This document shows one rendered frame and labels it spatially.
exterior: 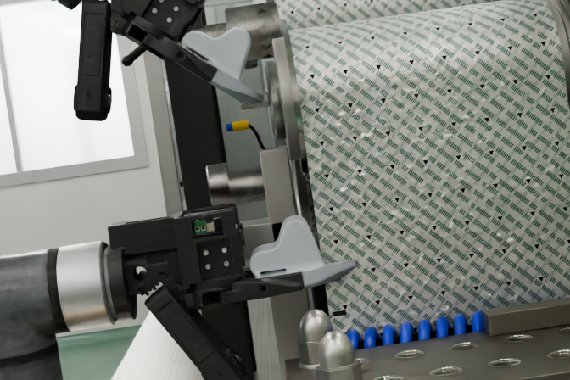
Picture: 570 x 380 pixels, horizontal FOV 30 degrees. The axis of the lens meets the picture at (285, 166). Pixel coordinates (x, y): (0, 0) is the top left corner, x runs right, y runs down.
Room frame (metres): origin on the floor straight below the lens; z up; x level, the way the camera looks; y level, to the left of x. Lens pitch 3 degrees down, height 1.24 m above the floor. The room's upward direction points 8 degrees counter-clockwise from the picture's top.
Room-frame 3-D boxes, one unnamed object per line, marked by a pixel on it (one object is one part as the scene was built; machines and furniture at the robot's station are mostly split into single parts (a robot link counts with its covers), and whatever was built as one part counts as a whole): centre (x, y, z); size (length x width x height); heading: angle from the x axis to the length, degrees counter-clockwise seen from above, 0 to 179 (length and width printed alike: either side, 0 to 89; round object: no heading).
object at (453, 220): (0.94, -0.14, 1.11); 0.23 x 0.01 x 0.18; 91
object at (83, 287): (0.94, 0.18, 1.11); 0.08 x 0.05 x 0.08; 1
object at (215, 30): (1.25, 0.07, 1.34); 0.06 x 0.03 x 0.03; 91
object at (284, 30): (1.00, -0.02, 1.25); 0.15 x 0.01 x 0.15; 1
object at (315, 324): (0.87, -0.01, 1.05); 0.04 x 0.04 x 0.04
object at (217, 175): (1.03, 0.07, 1.18); 0.04 x 0.02 x 0.04; 1
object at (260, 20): (1.25, 0.01, 1.34); 0.06 x 0.06 x 0.06; 1
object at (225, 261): (0.94, 0.10, 1.12); 0.12 x 0.08 x 0.09; 91
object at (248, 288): (0.91, 0.04, 1.09); 0.09 x 0.05 x 0.02; 90
